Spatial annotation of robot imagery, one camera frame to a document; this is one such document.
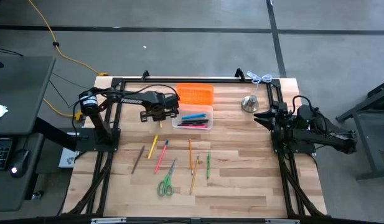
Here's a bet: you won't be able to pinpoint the black metal stand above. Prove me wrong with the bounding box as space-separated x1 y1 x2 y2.
335 79 384 182

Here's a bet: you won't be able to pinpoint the clear plastic supply box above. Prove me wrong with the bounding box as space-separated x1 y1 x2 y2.
171 103 214 131

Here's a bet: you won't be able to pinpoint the yellow cord with outlet block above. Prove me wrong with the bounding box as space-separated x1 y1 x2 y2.
43 98 84 122

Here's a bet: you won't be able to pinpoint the yellow wooden pencil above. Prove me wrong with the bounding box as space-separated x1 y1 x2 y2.
189 155 200 196

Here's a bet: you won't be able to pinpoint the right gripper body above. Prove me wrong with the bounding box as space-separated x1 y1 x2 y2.
274 107 289 132

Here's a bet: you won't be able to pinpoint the pink pen with blue cap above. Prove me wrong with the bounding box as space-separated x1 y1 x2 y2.
154 139 170 175

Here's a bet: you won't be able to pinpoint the orange plastic box lid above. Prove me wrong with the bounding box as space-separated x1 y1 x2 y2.
176 83 215 106

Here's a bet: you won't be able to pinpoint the yellow extension cord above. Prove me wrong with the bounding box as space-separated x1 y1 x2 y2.
27 0 110 77

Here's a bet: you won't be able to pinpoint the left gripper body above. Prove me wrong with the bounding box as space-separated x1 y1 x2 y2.
154 102 179 122

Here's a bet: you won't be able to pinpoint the black desk cable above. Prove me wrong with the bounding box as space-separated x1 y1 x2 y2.
0 46 24 58

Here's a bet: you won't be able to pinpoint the black office desk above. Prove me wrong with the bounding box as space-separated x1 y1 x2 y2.
0 55 79 212

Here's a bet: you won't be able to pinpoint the backlit keyboard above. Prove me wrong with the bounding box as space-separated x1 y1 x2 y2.
0 138 14 171

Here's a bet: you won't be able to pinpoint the white printed box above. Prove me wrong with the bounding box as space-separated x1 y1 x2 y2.
59 147 80 169

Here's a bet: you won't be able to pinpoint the orange pencil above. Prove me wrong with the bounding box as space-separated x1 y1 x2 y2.
188 138 194 175

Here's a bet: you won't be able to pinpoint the black computer mouse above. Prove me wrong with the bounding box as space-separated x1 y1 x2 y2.
9 149 30 179

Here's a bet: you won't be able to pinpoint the bright yellow clip pen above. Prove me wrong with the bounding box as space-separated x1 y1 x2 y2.
148 134 159 161

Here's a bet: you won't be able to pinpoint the thin black floor cable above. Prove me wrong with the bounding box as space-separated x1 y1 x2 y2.
50 72 93 91
48 80 92 109

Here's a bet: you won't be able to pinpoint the green pen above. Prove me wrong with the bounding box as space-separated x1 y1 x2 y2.
205 151 212 180

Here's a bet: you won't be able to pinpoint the green handled scissors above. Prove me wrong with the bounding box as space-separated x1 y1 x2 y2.
157 157 179 198

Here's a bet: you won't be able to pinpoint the silver frame bracket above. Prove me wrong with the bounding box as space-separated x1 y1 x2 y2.
265 218 301 224
91 217 127 224

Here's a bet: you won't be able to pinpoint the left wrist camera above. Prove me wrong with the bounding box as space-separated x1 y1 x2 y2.
164 94 180 109

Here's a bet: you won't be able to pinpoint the white bundled cable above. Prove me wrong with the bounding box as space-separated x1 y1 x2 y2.
245 70 274 97

